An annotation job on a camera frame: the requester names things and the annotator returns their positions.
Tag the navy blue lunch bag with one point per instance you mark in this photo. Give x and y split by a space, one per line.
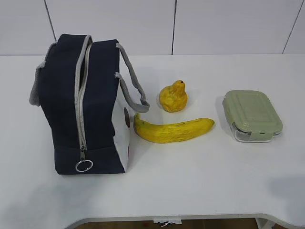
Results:
85 90

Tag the yellow banana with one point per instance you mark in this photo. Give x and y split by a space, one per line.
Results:
170 133

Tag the white tape scrap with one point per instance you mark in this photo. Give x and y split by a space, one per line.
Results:
164 222

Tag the green lidded food container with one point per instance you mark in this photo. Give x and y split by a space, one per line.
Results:
251 116

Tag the yellow pear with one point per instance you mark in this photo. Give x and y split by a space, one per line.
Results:
173 98

